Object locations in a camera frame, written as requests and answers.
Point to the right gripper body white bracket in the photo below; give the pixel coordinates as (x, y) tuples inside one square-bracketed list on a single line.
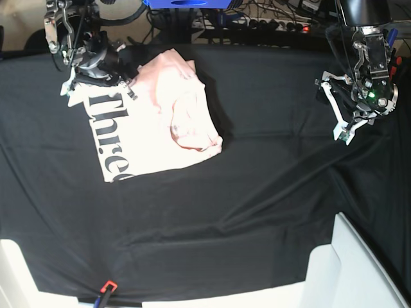
[(112, 81)]

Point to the blue pen with red tip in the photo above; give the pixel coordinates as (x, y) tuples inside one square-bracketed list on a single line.
[(102, 300)]

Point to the red and black clip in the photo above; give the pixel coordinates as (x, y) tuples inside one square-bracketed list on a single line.
[(109, 287)]

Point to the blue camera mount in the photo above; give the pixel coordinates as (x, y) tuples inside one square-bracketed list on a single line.
[(162, 4)]

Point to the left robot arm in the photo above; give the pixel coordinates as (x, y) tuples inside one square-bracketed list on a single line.
[(365, 92)]

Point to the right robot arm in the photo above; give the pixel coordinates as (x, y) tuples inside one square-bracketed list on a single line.
[(73, 31)]

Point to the red and black clamp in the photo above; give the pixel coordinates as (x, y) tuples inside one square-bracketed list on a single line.
[(395, 69)]

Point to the black table cloth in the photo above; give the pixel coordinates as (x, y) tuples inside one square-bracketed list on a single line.
[(244, 220)]

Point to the pink T-shirt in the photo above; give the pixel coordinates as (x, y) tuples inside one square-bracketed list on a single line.
[(159, 122)]

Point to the black power strip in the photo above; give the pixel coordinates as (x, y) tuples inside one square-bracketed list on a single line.
[(241, 22)]

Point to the blue handled tool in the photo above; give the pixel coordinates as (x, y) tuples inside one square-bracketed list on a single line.
[(391, 37)]

